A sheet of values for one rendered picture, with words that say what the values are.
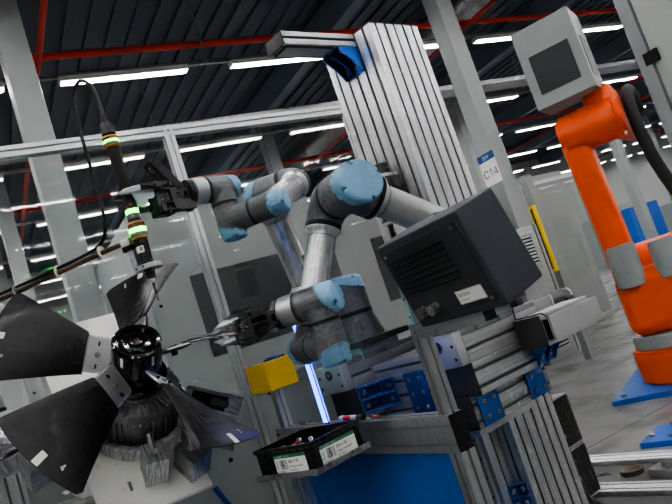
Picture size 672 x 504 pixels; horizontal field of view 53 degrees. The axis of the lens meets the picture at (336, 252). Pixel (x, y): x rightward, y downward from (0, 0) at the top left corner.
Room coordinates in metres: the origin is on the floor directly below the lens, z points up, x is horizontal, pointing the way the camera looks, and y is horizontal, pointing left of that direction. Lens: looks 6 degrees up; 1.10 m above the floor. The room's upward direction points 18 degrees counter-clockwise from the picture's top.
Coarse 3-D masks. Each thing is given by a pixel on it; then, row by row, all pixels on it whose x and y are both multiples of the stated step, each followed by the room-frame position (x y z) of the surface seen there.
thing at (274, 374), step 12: (276, 360) 2.08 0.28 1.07; (288, 360) 2.10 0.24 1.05; (252, 372) 2.13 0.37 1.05; (264, 372) 2.06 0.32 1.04; (276, 372) 2.07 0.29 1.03; (288, 372) 2.09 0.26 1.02; (252, 384) 2.16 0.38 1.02; (264, 384) 2.08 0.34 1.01; (276, 384) 2.06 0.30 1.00; (288, 384) 2.09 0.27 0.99
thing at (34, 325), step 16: (16, 304) 1.64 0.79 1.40; (32, 304) 1.64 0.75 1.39; (0, 320) 1.63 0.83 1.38; (16, 320) 1.63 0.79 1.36; (32, 320) 1.63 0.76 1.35; (48, 320) 1.63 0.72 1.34; (64, 320) 1.64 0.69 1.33; (16, 336) 1.62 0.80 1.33; (32, 336) 1.62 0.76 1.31; (48, 336) 1.62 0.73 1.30; (64, 336) 1.63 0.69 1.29; (80, 336) 1.63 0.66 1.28; (16, 352) 1.61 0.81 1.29; (32, 352) 1.62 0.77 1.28; (48, 352) 1.62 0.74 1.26; (64, 352) 1.63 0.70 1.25; (80, 352) 1.63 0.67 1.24; (0, 368) 1.60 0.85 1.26; (16, 368) 1.61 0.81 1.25; (32, 368) 1.61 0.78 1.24; (48, 368) 1.62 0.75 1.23; (64, 368) 1.63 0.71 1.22; (80, 368) 1.64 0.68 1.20
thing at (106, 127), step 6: (102, 114) 1.70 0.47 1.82; (102, 120) 1.70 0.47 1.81; (102, 126) 1.69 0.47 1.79; (108, 126) 1.69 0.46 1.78; (102, 132) 1.69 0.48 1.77; (108, 132) 1.72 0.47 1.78; (114, 132) 1.72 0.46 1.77; (138, 240) 1.69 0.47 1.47; (144, 240) 1.69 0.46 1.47; (138, 246) 1.69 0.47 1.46; (144, 246) 1.69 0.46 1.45; (138, 252) 1.69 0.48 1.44; (144, 252) 1.69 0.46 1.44; (150, 252) 1.70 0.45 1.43; (144, 258) 1.69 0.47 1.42; (150, 258) 1.70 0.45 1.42; (144, 270) 1.69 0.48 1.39; (150, 270) 1.69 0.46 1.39; (150, 276) 1.69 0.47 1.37
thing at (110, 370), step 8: (112, 368) 1.59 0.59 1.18; (104, 376) 1.57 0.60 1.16; (112, 376) 1.58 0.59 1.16; (120, 376) 1.60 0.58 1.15; (104, 384) 1.56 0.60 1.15; (120, 384) 1.60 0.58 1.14; (112, 392) 1.58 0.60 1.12; (120, 392) 1.60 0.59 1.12; (128, 392) 1.61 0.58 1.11; (120, 400) 1.59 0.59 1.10
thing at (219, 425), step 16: (176, 400) 1.53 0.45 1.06; (192, 400) 1.58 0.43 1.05; (192, 416) 1.51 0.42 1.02; (208, 416) 1.55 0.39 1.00; (224, 416) 1.63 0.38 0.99; (192, 432) 1.46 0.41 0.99; (208, 432) 1.49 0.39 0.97; (224, 432) 1.52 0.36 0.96; (256, 432) 1.62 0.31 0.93; (208, 448) 1.44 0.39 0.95
